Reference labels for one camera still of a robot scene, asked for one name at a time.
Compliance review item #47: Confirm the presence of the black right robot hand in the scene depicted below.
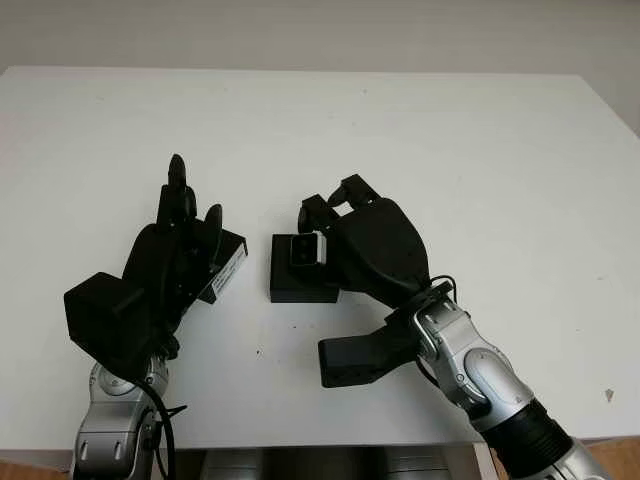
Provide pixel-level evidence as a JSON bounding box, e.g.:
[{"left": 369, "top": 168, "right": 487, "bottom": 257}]
[{"left": 298, "top": 174, "right": 431, "bottom": 314}]

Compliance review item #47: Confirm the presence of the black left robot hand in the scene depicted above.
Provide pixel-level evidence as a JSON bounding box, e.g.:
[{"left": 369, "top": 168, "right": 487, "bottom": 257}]
[{"left": 121, "top": 153, "right": 225, "bottom": 359}]

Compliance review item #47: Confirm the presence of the small silver black-faced camera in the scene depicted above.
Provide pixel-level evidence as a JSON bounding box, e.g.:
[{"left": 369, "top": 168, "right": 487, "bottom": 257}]
[{"left": 288, "top": 233, "right": 329, "bottom": 266}]

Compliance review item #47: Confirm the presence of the black box lid with label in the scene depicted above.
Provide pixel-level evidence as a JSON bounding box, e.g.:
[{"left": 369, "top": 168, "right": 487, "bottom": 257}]
[{"left": 197, "top": 229, "right": 250, "bottom": 305}]

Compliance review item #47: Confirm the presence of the black box base with insert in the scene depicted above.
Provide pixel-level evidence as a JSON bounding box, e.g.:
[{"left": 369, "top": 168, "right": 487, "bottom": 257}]
[{"left": 268, "top": 233, "right": 341, "bottom": 305}]

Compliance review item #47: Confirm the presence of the grey robot torso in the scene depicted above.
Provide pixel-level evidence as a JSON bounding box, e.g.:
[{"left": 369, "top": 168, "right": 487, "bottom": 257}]
[{"left": 174, "top": 447, "right": 476, "bottom": 480}]

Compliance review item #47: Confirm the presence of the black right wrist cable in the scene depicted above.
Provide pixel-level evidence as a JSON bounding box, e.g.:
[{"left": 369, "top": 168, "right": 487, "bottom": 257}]
[{"left": 428, "top": 273, "right": 460, "bottom": 302}]

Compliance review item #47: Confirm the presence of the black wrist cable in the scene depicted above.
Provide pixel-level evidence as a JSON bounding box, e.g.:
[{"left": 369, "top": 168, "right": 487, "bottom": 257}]
[
  {"left": 134, "top": 379, "right": 189, "bottom": 480},
  {"left": 428, "top": 273, "right": 460, "bottom": 302}
]

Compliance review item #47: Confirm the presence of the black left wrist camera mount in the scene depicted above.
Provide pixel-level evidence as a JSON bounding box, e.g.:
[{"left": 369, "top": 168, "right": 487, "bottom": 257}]
[{"left": 63, "top": 272, "right": 161, "bottom": 384}]

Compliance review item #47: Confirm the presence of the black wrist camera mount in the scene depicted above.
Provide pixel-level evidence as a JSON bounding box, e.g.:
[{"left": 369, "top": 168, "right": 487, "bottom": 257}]
[
  {"left": 318, "top": 309, "right": 426, "bottom": 390},
  {"left": 63, "top": 272, "right": 161, "bottom": 384}
]

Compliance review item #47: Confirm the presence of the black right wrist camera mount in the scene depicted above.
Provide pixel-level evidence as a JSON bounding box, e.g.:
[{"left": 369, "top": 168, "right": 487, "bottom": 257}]
[{"left": 318, "top": 309, "right": 426, "bottom": 390}]

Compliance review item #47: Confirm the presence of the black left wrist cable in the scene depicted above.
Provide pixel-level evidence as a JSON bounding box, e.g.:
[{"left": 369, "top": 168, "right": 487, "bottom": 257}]
[{"left": 134, "top": 379, "right": 189, "bottom": 480}]

